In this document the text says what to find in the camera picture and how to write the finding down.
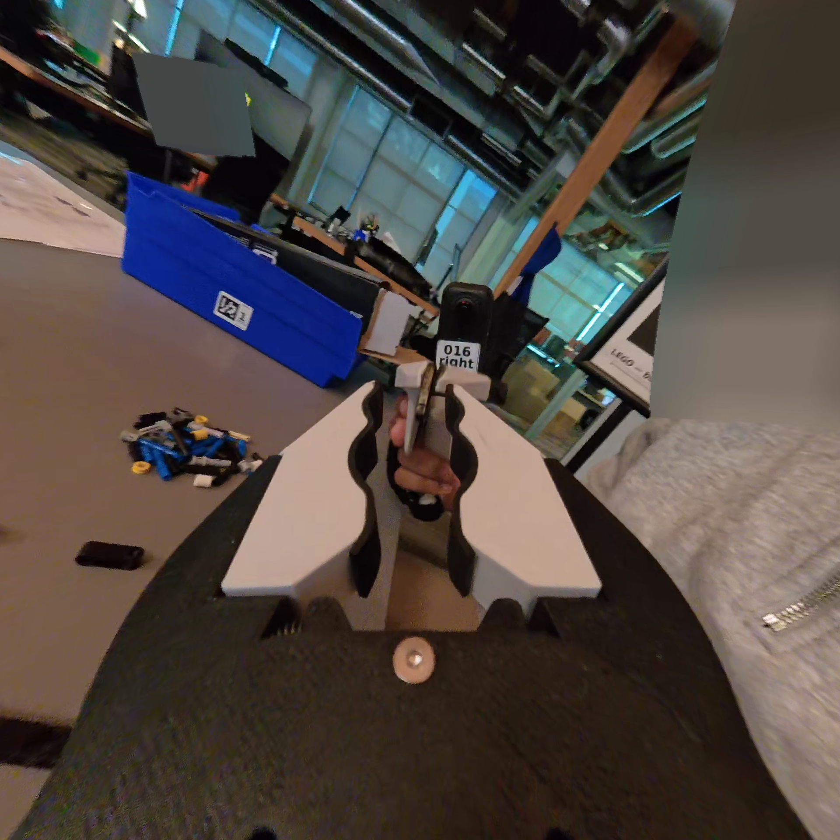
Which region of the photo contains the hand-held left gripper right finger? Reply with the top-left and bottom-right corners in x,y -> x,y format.
445,384 -> 603,601

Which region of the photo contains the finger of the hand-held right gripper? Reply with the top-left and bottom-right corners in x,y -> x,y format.
436,365 -> 491,399
394,364 -> 435,455

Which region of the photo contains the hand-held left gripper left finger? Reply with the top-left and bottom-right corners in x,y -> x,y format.
222,381 -> 385,599

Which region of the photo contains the pile of small blue lego pins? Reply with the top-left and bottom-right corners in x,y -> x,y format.
119,407 -> 265,489

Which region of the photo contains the small black lego piece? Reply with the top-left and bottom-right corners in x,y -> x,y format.
75,541 -> 146,572

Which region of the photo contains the person's right hand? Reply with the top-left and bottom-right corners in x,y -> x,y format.
386,399 -> 462,514

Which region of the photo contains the blue cloth flag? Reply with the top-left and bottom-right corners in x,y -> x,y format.
515,224 -> 564,304

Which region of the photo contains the framed sign board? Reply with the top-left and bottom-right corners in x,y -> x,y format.
570,274 -> 669,417

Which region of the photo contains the blue plastic bin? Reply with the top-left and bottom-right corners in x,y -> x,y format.
120,172 -> 366,389

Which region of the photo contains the wooden beam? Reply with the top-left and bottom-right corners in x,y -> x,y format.
492,16 -> 700,299

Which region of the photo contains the grey zip hoodie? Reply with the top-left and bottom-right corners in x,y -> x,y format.
583,416 -> 840,840

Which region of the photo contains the printed paper sheet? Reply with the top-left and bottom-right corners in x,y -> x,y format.
0,156 -> 127,258

